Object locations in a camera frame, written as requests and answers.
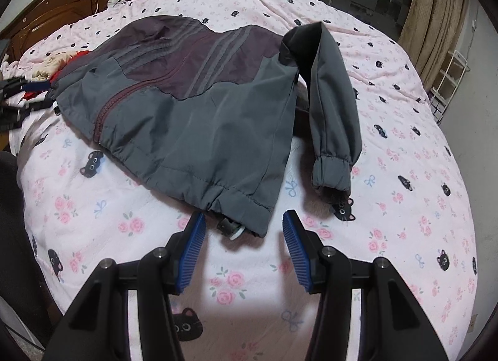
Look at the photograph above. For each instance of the grey and purple jacket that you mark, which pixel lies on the grey and purple jacket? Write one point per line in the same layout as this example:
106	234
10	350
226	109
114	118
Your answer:
218	127

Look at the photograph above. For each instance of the wooden headboard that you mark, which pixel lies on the wooden headboard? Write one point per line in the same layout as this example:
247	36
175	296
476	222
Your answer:
58	2

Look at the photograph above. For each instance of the beige cloth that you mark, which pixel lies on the beige cloth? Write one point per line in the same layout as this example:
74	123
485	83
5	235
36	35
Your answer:
54	63

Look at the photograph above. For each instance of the red cloth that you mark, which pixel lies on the red cloth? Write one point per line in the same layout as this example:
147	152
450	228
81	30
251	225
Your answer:
79	55

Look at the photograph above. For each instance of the long beige curtain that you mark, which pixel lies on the long beige curtain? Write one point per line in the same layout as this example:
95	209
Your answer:
435	14

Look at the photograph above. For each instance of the pink cat print quilt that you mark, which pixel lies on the pink cat print quilt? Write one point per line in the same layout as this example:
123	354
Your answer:
389	112

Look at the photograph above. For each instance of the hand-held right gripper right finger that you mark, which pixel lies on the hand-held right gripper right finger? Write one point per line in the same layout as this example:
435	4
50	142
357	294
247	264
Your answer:
297	252

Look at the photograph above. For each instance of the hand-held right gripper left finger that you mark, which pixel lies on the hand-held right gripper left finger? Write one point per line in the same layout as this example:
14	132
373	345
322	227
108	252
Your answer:
190	252

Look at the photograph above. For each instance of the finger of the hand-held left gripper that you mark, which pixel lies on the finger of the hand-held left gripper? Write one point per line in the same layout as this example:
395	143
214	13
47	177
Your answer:
35	110
15	84

